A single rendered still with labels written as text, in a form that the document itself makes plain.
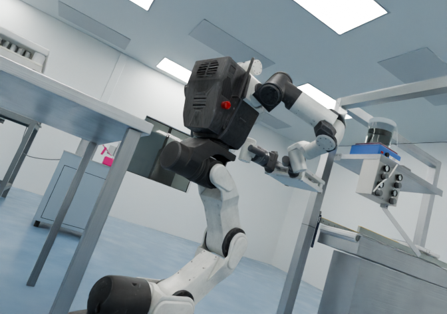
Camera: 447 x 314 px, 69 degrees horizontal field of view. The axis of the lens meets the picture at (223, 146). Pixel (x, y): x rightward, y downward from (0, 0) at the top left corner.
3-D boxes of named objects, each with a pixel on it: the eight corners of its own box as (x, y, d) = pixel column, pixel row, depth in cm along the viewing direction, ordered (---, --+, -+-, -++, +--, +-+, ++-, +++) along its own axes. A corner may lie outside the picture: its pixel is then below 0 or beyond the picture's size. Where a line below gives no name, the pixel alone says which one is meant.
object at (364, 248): (356, 254, 168) (361, 235, 170) (316, 241, 193) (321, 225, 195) (479, 300, 222) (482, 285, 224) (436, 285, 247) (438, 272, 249)
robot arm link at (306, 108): (356, 118, 124) (308, 84, 126) (344, 140, 117) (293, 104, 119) (339, 133, 133) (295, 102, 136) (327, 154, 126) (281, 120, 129)
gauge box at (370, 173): (371, 194, 170) (380, 159, 174) (354, 192, 179) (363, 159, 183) (396, 207, 179) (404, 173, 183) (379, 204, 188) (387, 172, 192)
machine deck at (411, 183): (379, 160, 174) (381, 154, 174) (326, 159, 207) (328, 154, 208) (442, 197, 199) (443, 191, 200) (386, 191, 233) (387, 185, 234)
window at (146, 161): (122, 169, 610) (145, 114, 634) (122, 169, 611) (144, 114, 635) (186, 193, 665) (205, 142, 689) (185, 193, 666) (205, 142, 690)
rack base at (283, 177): (285, 185, 199) (287, 181, 199) (322, 193, 181) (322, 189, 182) (263, 172, 183) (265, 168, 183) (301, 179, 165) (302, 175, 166)
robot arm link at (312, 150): (320, 149, 143) (354, 133, 127) (311, 165, 138) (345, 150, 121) (304, 133, 142) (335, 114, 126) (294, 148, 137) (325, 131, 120)
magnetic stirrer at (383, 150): (379, 156, 178) (383, 140, 180) (348, 156, 197) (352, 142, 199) (401, 168, 187) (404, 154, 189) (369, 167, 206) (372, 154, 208)
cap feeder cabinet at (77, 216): (28, 225, 298) (64, 149, 313) (34, 216, 349) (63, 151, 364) (96, 243, 323) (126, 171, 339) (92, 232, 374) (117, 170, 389)
